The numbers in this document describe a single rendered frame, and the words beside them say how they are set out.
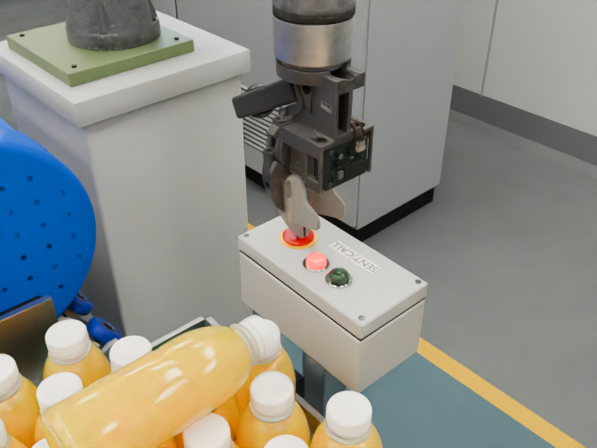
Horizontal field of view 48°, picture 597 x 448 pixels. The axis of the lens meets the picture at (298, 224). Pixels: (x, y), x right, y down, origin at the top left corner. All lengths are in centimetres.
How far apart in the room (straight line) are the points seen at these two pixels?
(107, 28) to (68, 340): 59
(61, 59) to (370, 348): 67
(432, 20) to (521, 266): 95
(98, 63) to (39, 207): 34
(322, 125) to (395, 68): 174
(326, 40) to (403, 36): 175
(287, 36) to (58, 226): 38
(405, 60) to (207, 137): 132
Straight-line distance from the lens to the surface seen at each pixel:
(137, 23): 114
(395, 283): 72
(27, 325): 82
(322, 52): 61
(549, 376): 225
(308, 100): 65
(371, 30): 222
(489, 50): 350
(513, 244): 274
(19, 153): 78
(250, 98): 72
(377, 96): 234
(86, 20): 114
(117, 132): 108
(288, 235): 77
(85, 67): 108
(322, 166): 64
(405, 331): 74
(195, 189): 121
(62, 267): 87
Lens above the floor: 155
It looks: 35 degrees down
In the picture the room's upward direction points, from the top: straight up
